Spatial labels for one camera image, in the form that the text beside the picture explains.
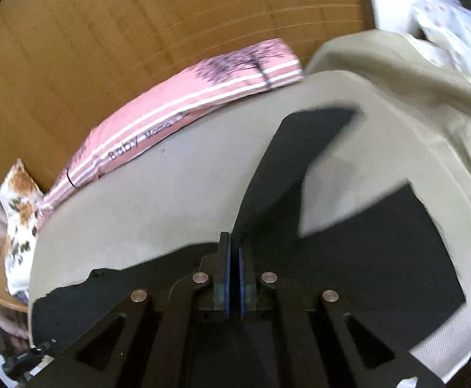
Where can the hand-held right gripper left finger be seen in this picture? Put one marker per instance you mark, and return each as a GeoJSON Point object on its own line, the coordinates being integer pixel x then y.
{"type": "Point", "coordinates": [226, 291]}

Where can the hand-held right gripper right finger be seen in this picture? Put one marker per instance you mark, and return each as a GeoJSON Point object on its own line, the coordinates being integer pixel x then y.
{"type": "Point", "coordinates": [242, 291]}

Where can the black pants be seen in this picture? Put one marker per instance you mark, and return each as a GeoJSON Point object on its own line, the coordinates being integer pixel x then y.
{"type": "Point", "coordinates": [381, 258]}

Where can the pink striped pillow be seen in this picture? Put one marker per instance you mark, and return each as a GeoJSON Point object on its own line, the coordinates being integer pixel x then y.
{"type": "Point", "coordinates": [158, 105]}

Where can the wooden chair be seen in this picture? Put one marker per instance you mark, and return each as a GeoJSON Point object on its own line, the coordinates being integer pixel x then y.
{"type": "Point", "coordinates": [7, 299]}

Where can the floral pillow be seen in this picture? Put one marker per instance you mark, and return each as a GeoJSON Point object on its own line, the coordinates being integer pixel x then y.
{"type": "Point", "coordinates": [19, 218]}

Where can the wooden headboard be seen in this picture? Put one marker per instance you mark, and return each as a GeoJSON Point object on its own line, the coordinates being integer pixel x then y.
{"type": "Point", "coordinates": [98, 48]}

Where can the white dotted cloth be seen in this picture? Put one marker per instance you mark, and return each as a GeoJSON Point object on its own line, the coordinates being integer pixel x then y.
{"type": "Point", "coordinates": [457, 28]}

